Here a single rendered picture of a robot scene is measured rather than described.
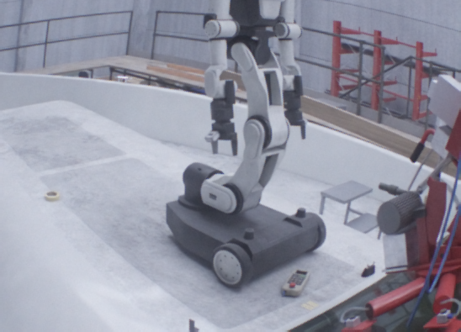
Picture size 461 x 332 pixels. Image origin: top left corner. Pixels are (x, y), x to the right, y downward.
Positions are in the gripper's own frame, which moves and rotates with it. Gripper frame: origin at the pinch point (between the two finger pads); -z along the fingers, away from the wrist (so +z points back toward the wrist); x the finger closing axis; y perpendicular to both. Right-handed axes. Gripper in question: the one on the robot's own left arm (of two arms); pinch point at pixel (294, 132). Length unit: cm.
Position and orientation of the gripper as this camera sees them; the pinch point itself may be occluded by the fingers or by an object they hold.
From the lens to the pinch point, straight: 257.2
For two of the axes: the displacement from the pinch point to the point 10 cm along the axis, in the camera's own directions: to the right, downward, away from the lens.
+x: 7.1, 0.7, -7.0
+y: 7.0, -1.7, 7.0
